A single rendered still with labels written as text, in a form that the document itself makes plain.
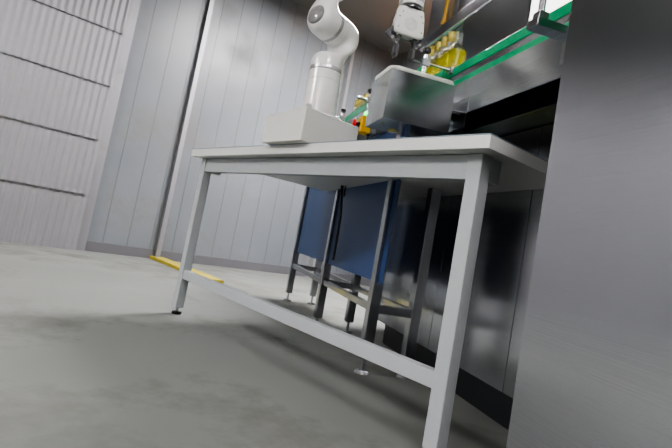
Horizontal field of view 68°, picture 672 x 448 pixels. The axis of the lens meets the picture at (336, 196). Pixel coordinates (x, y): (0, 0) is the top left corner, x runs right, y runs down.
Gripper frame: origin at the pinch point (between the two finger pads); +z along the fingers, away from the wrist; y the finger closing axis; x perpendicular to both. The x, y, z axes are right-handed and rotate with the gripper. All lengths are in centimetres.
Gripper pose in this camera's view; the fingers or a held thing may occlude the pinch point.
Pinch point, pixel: (403, 54)
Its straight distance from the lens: 172.8
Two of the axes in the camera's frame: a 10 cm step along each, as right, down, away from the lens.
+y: 9.4, 2.0, 2.7
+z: -1.7, 9.8, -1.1
